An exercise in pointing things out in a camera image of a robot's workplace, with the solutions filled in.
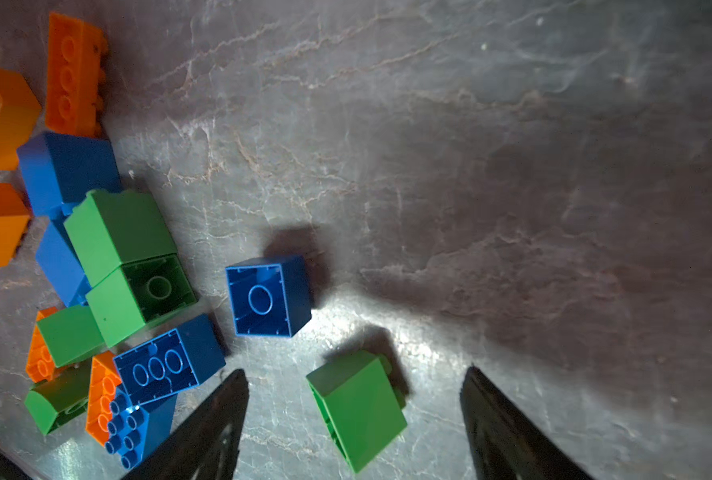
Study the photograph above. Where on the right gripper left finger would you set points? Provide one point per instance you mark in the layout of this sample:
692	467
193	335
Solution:
206	444

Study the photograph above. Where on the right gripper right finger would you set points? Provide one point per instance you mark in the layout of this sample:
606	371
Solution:
504	442

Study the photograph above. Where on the blue lego long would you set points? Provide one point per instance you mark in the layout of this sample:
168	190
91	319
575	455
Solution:
180	359

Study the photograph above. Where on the green lego small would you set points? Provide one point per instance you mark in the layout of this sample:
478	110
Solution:
361	409

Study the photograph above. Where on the small blue lego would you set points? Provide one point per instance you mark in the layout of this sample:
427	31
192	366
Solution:
269	296

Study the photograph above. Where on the blue lego lower centre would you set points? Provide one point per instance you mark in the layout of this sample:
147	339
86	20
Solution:
136	431

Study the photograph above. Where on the blue lego middle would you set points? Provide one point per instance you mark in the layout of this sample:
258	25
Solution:
59	262

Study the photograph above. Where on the blue lego top left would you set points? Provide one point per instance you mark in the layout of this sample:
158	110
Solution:
59	169

